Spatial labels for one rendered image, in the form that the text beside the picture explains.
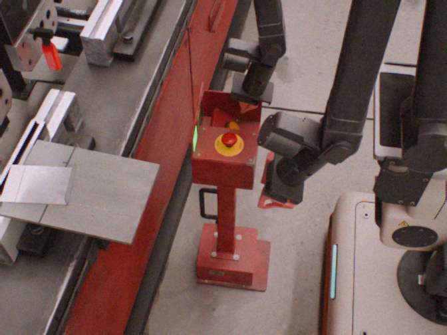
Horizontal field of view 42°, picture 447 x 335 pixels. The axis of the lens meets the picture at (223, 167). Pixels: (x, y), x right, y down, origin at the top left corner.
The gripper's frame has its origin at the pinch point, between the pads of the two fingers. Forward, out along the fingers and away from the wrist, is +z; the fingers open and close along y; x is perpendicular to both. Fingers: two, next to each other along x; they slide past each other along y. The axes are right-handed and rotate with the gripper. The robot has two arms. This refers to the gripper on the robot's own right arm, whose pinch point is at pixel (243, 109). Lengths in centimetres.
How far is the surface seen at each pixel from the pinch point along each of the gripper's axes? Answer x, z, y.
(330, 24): -126, 71, -50
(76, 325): 58, 15, 27
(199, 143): 10.6, 4.4, 8.9
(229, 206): 8.4, 35.2, -6.6
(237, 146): 10.5, 1.9, -0.3
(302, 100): -75, 73, -39
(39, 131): 28, -10, 43
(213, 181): 15.4, 12.8, 2.7
